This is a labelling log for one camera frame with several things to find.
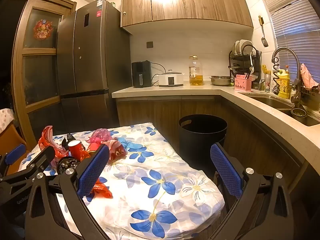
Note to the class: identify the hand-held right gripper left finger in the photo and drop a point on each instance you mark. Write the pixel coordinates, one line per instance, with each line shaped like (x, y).
(93, 170)

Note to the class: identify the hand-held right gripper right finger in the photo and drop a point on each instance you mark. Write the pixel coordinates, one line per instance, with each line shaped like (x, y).
(226, 172)

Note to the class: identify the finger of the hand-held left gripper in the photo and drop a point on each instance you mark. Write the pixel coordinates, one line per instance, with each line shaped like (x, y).
(42, 155)
(15, 153)

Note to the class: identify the red plastic bag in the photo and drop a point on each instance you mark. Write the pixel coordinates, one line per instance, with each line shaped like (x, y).
(46, 140)

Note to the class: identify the red orange wrapper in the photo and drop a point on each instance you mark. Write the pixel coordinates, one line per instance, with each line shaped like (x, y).
(103, 190)

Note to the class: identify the black plastic bag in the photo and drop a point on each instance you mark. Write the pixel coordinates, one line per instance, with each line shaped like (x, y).
(66, 165)

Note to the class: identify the red paper cup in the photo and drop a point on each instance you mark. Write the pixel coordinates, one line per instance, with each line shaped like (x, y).
(76, 149)

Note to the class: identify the pink patterned bag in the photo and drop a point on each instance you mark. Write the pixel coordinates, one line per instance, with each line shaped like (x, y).
(117, 150)

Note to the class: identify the small black wrapper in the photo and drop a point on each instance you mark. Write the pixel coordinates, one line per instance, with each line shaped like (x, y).
(68, 140)

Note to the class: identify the pink plastic bag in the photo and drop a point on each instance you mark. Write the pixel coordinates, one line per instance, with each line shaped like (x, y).
(101, 135)

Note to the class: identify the black trash bin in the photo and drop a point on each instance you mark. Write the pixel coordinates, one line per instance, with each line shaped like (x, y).
(200, 140)

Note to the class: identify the orange wooden chair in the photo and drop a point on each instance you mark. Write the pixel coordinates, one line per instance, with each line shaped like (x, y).
(11, 137)

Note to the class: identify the wooden glass door cabinet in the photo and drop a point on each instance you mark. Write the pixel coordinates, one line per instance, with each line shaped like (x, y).
(37, 80)

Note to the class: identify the steel kitchen sink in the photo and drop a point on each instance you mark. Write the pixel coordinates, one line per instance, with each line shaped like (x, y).
(270, 101)

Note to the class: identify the pink utensil holder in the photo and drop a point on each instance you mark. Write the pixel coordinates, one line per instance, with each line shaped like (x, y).
(242, 85)

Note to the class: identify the steel basin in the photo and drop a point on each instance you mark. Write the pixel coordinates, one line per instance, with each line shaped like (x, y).
(220, 80)

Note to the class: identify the beer can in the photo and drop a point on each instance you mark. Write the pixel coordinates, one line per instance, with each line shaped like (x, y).
(267, 83)

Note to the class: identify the cooking oil bottle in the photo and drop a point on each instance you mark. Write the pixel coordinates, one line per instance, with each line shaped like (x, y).
(196, 75)

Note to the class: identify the yellow detergent bottle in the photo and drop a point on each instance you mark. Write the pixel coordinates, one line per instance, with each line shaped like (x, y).
(283, 85)

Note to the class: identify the black air fryer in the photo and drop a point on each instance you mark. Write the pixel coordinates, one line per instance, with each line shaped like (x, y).
(141, 75)

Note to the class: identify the white electric cooker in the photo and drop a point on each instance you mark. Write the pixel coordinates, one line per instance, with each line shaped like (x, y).
(171, 80)

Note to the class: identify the yellow brush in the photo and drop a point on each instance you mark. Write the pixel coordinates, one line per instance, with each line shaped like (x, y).
(265, 69)

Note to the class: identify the black dish rack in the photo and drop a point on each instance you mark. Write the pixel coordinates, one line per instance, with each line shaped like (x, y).
(240, 62)

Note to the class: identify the dark grey refrigerator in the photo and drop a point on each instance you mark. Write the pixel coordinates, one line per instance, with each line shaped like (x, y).
(95, 55)

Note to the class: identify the pink dish cloth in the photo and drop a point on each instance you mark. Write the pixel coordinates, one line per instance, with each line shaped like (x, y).
(307, 77)

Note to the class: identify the red door decoration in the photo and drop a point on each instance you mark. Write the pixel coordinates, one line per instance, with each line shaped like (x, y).
(43, 29)

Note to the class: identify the steel kitchen faucet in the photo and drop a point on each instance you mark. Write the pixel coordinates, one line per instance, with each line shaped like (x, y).
(297, 62)

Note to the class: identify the hanging metal spatula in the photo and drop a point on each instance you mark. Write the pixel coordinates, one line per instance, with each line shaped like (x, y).
(265, 41)

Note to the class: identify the window blinds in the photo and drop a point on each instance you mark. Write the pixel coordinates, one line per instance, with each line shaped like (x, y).
(297, 35)

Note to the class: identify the dark wall socket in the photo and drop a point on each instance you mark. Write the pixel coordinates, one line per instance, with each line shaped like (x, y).
(150, 44)

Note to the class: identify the wooden wall cabinet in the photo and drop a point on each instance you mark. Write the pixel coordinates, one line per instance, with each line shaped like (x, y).
(187, 2)

